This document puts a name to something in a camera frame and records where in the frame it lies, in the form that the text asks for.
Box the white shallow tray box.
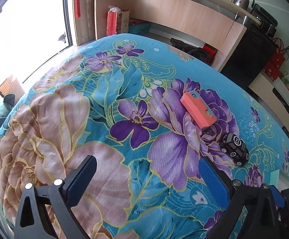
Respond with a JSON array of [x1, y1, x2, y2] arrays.
[[269, 169, 289, 192]]

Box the black toy car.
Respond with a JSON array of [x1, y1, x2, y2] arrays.
[[220, 133, 249, 166]]

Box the orange blue eraser block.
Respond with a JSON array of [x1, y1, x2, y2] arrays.
[[180, 91, 217, 129]]

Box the white tv stand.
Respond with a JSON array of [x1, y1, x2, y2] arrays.
[[249, 73, 289, 134]]

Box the floral blanket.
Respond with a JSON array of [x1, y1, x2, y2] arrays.
[[0, 34, 289, 238]]

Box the red handbag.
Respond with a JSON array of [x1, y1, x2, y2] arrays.
[[264, 53, 286, 81]]

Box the black cabinet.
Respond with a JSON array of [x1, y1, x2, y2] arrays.
[[221, 24, 277, 90]]

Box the black bag on floor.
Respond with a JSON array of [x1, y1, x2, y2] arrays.
[[169, 38, 209, 62]]

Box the black coffee machine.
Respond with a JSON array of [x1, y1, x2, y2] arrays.
[[251, 3, 278, 39]]

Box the red gift bag on floor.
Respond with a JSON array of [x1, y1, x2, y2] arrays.
[[106, 5, 130, 36]]

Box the teal storage crate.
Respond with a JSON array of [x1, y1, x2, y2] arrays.
[[128, 18, 151, 35]]

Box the wooden curved desk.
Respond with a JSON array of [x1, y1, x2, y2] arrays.
[[94, 0, 260, 71]]

